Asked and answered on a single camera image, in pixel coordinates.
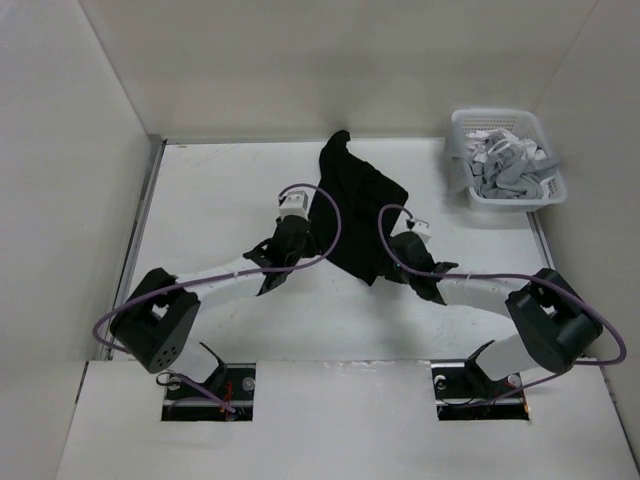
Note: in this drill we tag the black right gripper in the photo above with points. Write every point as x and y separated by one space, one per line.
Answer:
391 274

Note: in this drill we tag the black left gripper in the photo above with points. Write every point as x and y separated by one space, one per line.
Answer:
312 248

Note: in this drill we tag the black tank top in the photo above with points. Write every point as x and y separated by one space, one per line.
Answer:
360 191

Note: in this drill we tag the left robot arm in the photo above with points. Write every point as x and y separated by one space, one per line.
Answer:
157 331

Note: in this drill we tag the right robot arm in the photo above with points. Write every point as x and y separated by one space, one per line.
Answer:
553 325

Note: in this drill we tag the grey tank top pile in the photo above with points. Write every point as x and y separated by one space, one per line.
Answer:
497 164

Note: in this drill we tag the white plastic laundry basket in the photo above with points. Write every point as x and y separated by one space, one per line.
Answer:
525 125

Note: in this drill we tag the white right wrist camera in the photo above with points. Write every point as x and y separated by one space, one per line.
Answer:
420 228

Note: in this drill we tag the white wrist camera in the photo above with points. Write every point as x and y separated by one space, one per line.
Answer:
294 203
420 228

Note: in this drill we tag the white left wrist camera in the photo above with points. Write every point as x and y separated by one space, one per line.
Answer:
294 203

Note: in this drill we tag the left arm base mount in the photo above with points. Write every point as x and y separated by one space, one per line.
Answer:
228 397

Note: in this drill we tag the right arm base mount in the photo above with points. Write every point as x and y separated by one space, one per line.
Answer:
464 395

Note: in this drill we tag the aluminium table edge rail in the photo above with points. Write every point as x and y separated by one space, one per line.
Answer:
157 147

